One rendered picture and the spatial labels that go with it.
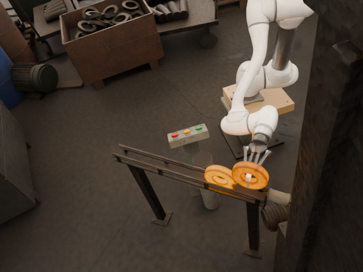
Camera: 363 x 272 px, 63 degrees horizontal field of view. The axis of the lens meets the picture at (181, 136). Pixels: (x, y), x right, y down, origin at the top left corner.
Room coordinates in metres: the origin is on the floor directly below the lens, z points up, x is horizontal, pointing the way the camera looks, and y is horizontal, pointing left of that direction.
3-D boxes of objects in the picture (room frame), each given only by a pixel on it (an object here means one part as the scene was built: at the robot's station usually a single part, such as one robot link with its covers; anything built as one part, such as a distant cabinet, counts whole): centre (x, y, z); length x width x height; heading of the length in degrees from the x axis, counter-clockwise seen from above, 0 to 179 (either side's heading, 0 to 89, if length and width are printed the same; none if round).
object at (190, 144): (1.23, -0.04, 0.31); 0.24 x 0.16 x 0.62; 90
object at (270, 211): (0.63, -0.39, 0.27); 0.22 x 0.13 x 0.53; 90
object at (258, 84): (1.57, -0.56, 0.59); 0.18 x 0.16 x 0.22; 75
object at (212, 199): (1.07, -0.08, 0.26); 0.12 x 0.12 x 0.52
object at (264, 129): (0.89, -0.37, 0.80); 0.09 x 0.06 x 0.09; 55
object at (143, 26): (3.18, 0.42, 0.33); 0.93 x 0.73 x 0.66; 97
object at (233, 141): (1.57, -0.54, 0.16); 0.40 x 0.40 x 0.31; 3
